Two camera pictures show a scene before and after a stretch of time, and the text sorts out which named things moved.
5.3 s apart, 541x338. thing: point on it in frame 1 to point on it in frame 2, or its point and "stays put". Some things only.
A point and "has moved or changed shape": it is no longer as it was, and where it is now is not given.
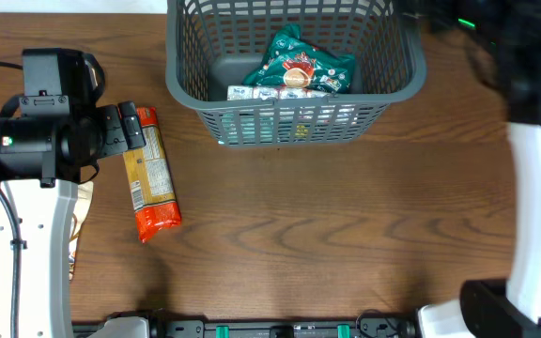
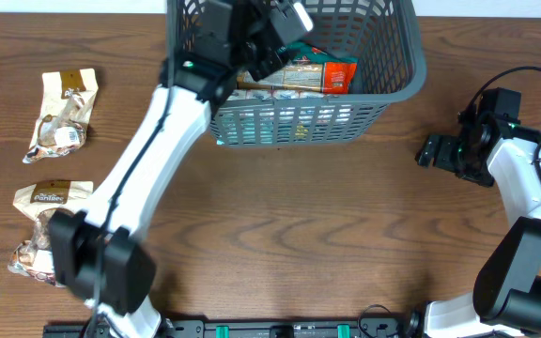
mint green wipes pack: [247, 128] stays put
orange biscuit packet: [150, 179] has moved or changed shape
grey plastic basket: [290, 73] stays put
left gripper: [115, 137] to [267, 62]
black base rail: [370, 326] stays put
